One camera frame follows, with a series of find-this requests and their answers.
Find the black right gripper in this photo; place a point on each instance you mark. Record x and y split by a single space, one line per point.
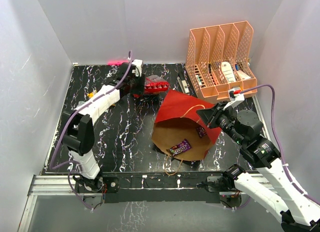
210 116

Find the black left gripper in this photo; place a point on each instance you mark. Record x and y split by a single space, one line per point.
139 90

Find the red snack packet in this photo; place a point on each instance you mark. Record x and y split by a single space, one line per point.
150 85

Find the red brown paper bag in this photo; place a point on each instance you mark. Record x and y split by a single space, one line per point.
177 120

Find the brown M&M's packet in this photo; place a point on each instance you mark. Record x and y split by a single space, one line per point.
180 148

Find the small purple candy packet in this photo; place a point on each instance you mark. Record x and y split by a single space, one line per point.
201 131

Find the silver snack wrapper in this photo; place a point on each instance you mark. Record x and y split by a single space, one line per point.
80 104

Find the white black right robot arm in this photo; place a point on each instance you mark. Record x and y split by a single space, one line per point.
291 207

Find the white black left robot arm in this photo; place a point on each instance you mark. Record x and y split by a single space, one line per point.
78 132

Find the green white tube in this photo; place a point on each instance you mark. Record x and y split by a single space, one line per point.
200 80

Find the beige black stapler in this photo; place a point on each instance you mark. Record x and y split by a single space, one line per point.
183 83

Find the peach plastic file organizer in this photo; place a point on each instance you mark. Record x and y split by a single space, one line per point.
208 47

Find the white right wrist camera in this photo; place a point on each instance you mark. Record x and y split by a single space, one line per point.
236 98

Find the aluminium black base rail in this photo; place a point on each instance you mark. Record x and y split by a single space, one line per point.
141 202

